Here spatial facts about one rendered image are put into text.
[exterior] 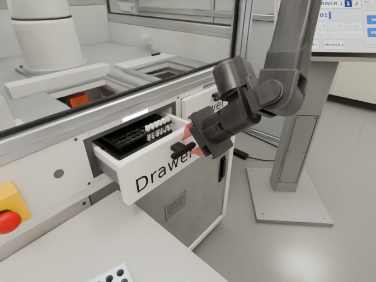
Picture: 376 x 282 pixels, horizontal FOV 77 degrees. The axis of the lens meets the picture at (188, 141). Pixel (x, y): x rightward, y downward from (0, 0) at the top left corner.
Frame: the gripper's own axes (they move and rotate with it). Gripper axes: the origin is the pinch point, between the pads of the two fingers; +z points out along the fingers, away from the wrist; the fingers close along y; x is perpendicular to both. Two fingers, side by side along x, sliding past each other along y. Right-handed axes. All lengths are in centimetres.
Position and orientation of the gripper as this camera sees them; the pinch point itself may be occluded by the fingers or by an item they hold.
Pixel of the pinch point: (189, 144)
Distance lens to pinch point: 56.5
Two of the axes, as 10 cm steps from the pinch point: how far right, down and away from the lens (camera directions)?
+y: -5.2, -8.6, 0.1
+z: -5.3, 3.3, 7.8
